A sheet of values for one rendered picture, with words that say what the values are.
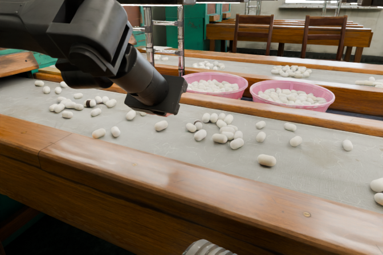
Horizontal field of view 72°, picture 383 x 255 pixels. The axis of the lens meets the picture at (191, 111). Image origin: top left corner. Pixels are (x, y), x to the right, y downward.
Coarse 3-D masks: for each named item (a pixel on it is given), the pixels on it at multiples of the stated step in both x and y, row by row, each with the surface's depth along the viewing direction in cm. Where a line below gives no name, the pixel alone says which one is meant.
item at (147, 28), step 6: (144, 6) 84; (150, 6) 85; (144, 12) 85; (150, 12) 85; (144, 18) 86; (150, 18) 86; (144, 24) 87; (150, 24) 87; (138, 30) 89; (144, 30) 88; (150, 30) 88; (150, 36) 89; (150, 42) 89; (150, 48) 90; (150, 54) 91; (150, 60) 91
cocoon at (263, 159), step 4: (260, 156) 53; (264, 156) 53; (268, 156) 53; (260, 160) 53; (264, 160) 53; (268, 160) 52; (272, 160) 52; (264, 164) 53; (268, 164) 53; (272, 164) 52
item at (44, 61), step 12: (144, 36) 180; (36, 60) 112; (48, 60) 117; (24, 72) 116; (0, 84) 105; (12, 84) 105; (0, 204) 111; (12, 204) 116; (24, 204) 121; (0, 216) 112; (36, 216) 129; (24, 228) 123; (12, 240) 119
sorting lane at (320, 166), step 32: (0, 96) 92; (32, 96) 92; (64, 96) 92; (64, 128) 69; (96, 128) 69; (128, 128) 69; (256, 128) 69; (320, 128) 69; (192, 160) 55; (224, 160) 55; (256, 160) 55; (288, 160) 55; (320, 160) 55; (352, 160) 55; (320, 192) 46; (352, 192) 46
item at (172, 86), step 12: (156, 72) 40; (156, 84) 40; (168, 84) 44; (180, 84) 44; (132, 96) 46; (144, 96) 40; (156, 96) 42; (168, 96) 44; (180, 96) 43; (144, 108) 45; (156, 108) 44; (168, 108) 43
